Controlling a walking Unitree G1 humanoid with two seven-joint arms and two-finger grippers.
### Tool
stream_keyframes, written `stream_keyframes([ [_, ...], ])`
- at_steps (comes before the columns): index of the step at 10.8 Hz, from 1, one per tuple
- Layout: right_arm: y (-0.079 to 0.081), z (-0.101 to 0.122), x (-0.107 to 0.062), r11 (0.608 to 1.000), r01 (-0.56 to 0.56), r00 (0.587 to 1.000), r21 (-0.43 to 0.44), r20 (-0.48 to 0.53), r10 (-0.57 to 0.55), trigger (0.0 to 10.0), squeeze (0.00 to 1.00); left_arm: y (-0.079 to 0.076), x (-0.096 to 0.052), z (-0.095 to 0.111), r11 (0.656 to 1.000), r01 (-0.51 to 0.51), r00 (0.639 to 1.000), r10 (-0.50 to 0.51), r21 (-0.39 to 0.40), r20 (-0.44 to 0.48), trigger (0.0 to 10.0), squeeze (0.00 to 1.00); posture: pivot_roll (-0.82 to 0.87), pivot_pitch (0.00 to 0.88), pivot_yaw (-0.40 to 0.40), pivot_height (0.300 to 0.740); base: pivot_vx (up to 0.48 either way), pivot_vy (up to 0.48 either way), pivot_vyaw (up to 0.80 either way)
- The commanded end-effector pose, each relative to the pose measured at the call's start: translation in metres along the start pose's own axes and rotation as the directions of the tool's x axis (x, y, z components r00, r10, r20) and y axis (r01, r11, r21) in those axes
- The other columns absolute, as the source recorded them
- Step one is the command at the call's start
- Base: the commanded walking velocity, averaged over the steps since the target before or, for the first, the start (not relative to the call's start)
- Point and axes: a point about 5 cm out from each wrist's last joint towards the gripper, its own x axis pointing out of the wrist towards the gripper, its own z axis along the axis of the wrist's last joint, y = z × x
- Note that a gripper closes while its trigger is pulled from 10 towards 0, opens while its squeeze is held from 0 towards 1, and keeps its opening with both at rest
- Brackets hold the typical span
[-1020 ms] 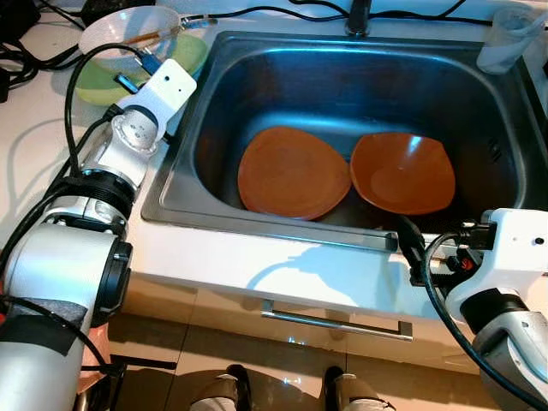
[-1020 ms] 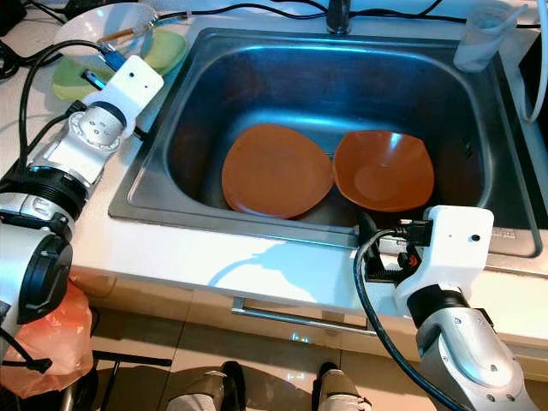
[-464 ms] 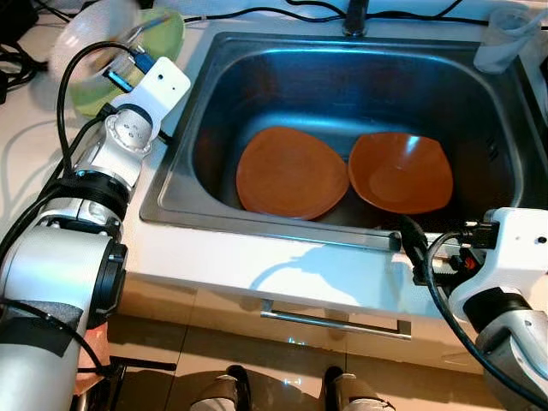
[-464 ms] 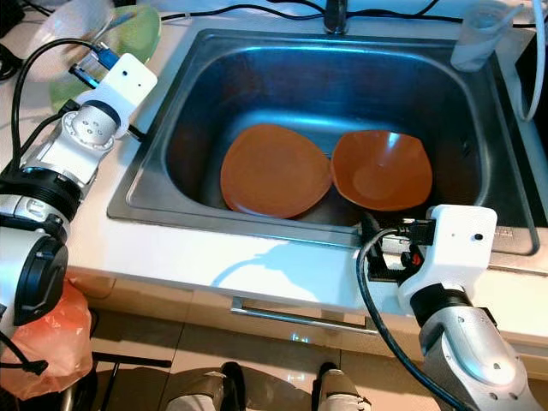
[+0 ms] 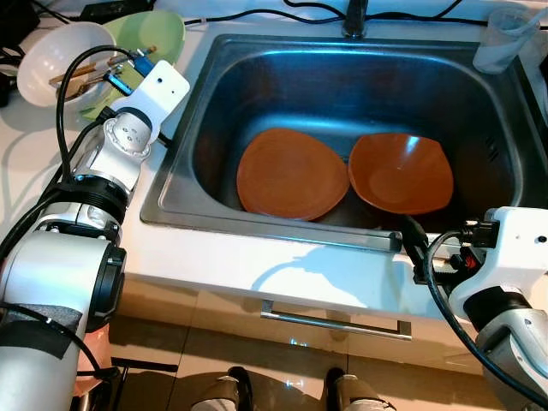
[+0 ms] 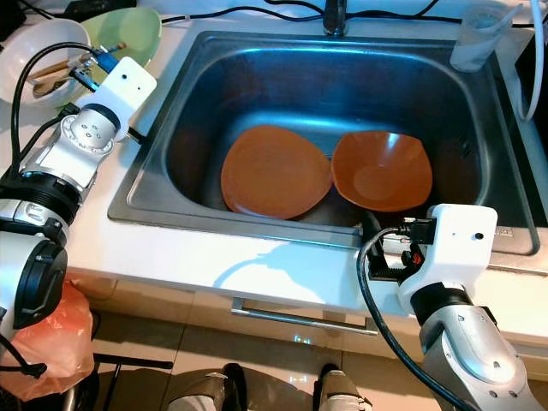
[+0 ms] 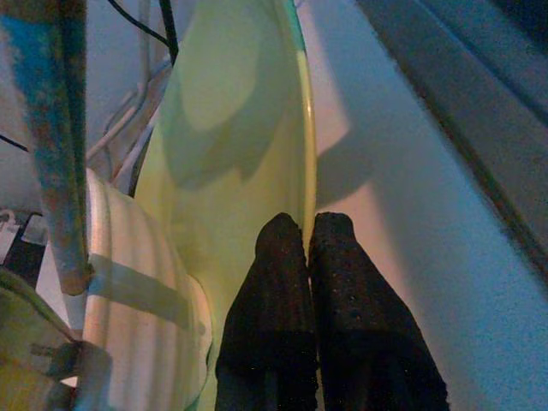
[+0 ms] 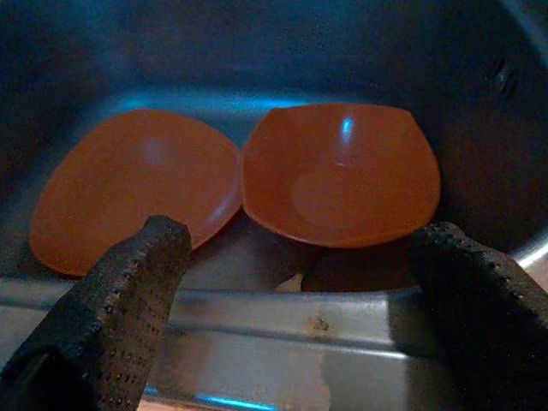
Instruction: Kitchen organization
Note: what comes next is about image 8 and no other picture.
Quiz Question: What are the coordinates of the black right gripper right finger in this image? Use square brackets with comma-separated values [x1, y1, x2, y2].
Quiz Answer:
[408, 221, 548, 411]

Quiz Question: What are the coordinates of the orange plastic square bowl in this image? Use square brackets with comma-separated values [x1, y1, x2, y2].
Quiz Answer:
[241, 102, 442, 250]
[28, 109, 243, 277]

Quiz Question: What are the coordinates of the stainless steel sink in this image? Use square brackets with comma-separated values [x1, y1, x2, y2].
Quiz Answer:
[0, 0, 548, 411]

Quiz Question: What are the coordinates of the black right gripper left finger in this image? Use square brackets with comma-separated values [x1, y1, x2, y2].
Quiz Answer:
[0, 213, 193, 411]

